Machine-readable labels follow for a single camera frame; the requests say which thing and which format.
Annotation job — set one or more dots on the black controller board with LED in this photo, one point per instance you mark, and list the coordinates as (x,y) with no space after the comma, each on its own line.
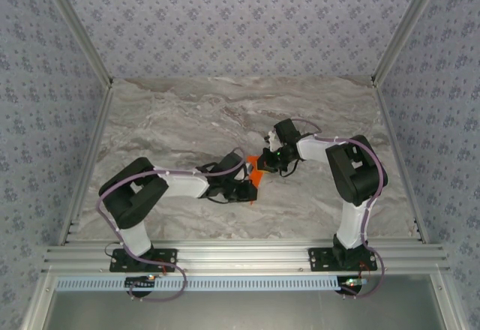
(140,283)
(350,285)

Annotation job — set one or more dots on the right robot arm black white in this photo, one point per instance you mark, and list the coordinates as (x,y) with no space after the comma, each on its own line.
(356,172)

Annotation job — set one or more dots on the orange paper sheet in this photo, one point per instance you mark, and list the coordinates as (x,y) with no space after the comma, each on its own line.
(255,177)

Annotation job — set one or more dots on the aluminium frame post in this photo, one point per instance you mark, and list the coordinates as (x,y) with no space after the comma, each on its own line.
(406,26)
(77,26)

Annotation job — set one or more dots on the aluminium table side rail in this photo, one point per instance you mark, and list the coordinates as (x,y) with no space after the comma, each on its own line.
(89,165)
(398,165)

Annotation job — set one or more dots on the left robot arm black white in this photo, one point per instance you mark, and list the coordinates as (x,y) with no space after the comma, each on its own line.
(131,198)

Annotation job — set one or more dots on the aluminium cross beam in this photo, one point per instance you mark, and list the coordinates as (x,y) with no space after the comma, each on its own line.
(243,257)

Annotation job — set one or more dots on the grey metal sheet panel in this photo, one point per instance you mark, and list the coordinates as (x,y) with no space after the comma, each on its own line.
(243,311)

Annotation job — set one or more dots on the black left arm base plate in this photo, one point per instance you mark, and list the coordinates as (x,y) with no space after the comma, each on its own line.
(165,260)

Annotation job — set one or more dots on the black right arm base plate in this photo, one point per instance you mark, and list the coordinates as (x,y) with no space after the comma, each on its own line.
(320,260)

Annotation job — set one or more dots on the aluminium frame leg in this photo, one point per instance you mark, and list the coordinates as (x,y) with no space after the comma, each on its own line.
(39,303)
(448,303)

